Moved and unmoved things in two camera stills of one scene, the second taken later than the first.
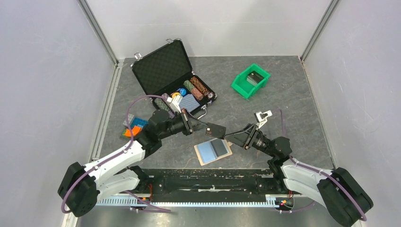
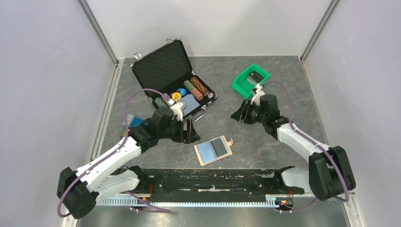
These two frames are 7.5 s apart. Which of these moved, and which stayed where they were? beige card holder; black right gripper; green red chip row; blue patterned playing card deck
Moved: black right gripper
Stayed: beige card holder; blue patterned playing card deck; green red chip row
